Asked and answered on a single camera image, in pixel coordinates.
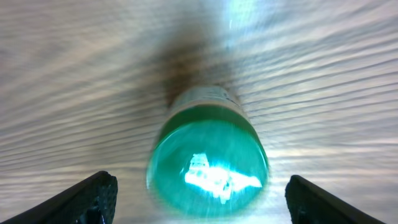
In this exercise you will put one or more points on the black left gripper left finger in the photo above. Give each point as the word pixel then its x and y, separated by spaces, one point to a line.
pixel 92 200

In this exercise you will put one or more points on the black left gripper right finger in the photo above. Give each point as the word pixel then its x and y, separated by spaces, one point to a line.
pixel 310 204

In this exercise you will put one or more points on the green lid jar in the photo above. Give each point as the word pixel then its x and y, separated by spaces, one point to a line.
pixel 207 160

